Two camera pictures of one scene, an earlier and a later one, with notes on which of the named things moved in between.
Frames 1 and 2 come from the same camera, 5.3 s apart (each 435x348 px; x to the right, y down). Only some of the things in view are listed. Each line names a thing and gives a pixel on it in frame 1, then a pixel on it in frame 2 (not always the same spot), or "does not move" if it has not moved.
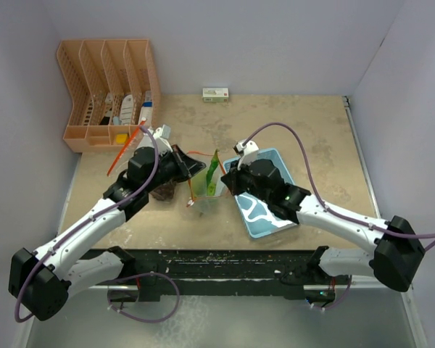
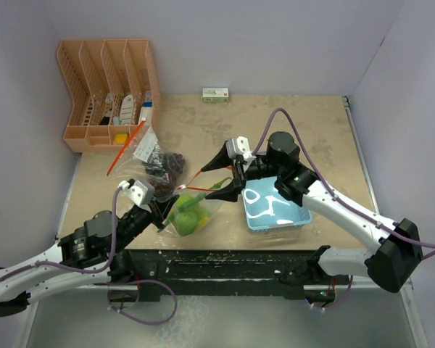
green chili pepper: (210, 180) -> (193, 200)
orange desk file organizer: (114, 88) does not move
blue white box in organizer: (147, 109) does not move
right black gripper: (232, 180) -> (222, 159)
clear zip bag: (204, 184) -> (190, 212)
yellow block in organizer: (121, 138) does not move
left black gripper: (187, 167) -> (162, 208)
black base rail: (230, 272) does not move
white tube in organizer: (127, 110) does not move
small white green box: (215, 94) does not move
